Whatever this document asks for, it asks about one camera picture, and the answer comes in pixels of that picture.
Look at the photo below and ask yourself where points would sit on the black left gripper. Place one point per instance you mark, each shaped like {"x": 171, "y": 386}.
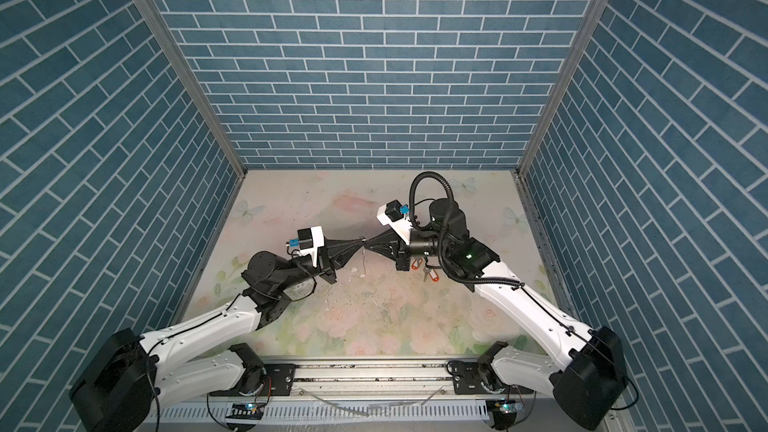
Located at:
{"x": 329, "y": 255}

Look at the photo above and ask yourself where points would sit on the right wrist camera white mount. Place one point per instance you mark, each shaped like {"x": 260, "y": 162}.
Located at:
{"x": 395, "y": 217}

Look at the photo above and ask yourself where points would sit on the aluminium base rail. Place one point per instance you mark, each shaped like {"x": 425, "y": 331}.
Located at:
{"x": 407, "y": 378}

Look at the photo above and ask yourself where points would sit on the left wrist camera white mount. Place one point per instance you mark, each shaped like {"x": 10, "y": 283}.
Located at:
{"x": 308, "y": 243}

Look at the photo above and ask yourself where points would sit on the aluminium corner post right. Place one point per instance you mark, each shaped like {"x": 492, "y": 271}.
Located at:
{"x": 587, "y": 27}

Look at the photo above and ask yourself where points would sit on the aluminium corner post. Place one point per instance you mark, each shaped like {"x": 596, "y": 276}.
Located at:
{"x": 170, "y": 48}
{"x": 587, "y": 27}

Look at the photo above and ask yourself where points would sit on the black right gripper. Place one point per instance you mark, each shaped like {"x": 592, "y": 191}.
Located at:
{"x": 389, "y": 241}

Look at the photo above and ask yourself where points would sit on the white slotted cable duct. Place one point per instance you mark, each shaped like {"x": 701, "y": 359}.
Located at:
{"x": 314, "y": 412}

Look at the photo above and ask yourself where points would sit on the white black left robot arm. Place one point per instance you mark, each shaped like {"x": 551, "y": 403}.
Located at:
{"x": 136, "y": 374}

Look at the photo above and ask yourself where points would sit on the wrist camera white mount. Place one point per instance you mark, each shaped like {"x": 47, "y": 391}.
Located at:
{"x": 395, "y": 217}
{"x": 308, "y": 243}

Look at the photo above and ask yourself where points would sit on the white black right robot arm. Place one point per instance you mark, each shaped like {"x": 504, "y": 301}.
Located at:
{"x": 584, "y": 369}

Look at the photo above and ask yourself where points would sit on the aluminium corner post left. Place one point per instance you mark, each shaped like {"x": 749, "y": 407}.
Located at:
{"x": 170, "y": 48}

